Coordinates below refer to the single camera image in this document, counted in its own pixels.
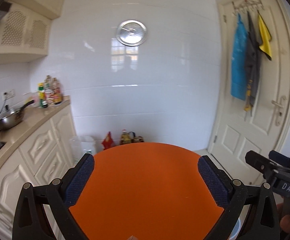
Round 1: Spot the cream kitchen base cabinet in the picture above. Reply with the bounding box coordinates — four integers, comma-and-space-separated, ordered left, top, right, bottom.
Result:
0, 96, 76, 239

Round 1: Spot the person's right hand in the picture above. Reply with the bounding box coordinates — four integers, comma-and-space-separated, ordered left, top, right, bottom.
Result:
277, 203, 290, 234

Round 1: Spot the light blue bucket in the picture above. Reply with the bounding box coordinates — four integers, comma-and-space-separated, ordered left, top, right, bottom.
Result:
228, 218, 241, 240

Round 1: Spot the white panel door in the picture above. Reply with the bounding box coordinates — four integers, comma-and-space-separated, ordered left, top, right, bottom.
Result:
208, 0, 290, 185

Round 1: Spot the white plastic bag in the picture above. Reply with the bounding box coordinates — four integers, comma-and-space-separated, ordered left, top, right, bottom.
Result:
69, 135, 97, 163

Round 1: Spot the dark grey hanging apron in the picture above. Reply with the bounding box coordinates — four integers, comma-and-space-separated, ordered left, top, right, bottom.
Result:
244, 11, 260, 116

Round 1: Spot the red packaging bag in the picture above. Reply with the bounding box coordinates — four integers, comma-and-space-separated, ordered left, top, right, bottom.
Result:
102, 132, 116, 150

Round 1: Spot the round orange table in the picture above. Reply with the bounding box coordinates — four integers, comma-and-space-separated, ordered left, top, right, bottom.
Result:
70, 142, 222, 239

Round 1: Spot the blue hanging apron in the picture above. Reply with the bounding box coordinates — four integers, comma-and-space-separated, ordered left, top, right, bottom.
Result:
230, 13, 248, 101

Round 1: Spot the yellow cooking oil jug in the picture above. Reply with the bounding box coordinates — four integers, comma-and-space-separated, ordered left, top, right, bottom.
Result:
120, 129, 132, 145

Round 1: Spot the clear pink plastic container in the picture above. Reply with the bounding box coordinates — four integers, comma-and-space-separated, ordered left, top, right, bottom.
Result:
23, 91, 39, 108

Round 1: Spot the yellow black hanging cloth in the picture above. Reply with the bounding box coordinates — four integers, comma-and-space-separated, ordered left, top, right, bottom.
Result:
258, 12, 272, 61

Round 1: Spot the white label sauce bottle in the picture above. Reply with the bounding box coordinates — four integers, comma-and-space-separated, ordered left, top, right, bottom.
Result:
44, 75, 54, 106

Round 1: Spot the brown oil bottle red label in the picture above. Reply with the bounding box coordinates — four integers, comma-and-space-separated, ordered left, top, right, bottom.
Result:
52, 77, 63, 105

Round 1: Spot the green label sauce bottle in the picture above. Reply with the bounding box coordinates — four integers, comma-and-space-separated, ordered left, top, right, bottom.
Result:
38, 83, 48, 108

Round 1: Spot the metal over-door hook rack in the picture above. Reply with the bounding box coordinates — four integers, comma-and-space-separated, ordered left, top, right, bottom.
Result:
231, 0, 265, 16

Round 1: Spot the door lever handle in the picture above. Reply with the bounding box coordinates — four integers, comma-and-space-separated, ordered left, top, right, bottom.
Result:
271, 95, 287, 126

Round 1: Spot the steel wok black handle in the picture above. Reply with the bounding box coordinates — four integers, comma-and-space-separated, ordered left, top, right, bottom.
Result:
0, 100, 35, 131

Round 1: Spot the white wall socket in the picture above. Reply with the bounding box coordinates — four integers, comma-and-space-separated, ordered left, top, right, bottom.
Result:
2, 89, 15, 101

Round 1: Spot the cream upper wall cabinet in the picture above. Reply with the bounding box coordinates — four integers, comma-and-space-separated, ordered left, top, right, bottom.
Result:
0, 0, 64, 65

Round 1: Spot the round metal wall lid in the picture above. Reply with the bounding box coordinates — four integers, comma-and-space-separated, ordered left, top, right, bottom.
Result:
116, 20, 148, 47

